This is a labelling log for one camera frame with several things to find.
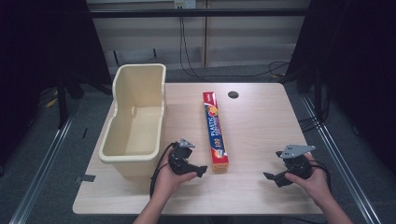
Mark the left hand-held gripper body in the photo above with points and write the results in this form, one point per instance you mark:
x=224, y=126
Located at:
x=180, y=154

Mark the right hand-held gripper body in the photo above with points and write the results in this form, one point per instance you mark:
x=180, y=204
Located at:
x=295, y=161

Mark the person's left hand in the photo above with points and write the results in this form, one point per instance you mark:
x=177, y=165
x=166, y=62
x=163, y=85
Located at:
x=169, y=182

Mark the person's right hand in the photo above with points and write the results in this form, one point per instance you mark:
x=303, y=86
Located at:
x=313, y=186

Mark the red and blue wrap box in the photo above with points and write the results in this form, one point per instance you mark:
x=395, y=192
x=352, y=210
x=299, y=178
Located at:
x=215, y=130

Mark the cream plastic bin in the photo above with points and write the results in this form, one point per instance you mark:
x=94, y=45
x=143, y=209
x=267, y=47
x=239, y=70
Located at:
x=137, y=124

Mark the black tape strip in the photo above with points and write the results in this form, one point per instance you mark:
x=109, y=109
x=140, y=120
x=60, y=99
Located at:
x=84, y=179

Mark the black curtain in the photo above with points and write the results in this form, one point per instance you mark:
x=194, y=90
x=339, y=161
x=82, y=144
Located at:
x=37, y=46
x=358, y=56

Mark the black metal stand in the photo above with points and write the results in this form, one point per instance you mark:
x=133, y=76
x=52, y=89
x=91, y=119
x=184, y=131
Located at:
x=61, y=99

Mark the black horizontal bar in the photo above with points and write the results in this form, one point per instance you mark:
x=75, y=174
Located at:
x=199, y=12

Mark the metal floor rail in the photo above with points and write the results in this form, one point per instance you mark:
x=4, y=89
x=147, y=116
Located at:
x=339, y=161
x=40, y=174

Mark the white wall power outlet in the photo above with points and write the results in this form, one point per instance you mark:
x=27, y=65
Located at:
x=185, y=3

